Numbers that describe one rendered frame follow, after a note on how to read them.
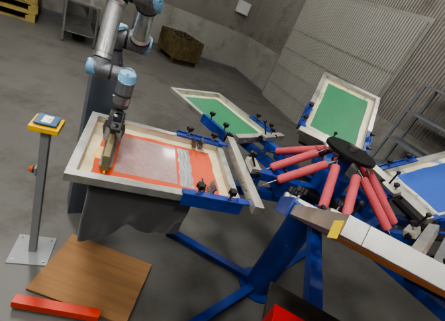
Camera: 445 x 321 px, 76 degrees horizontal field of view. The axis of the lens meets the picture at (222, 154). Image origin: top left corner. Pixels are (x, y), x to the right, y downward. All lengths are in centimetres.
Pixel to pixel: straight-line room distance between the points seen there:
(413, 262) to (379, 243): 6
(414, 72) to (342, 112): 307
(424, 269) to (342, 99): 244
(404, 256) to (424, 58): 529
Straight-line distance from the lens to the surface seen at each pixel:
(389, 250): 57
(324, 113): 273
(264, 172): 168
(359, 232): 54
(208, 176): 156
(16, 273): 219
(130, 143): 161
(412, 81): 573
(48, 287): 210
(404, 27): 609
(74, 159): 135
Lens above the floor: 178
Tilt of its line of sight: 27 degrees down
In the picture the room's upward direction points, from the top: 25 degrees clockwise
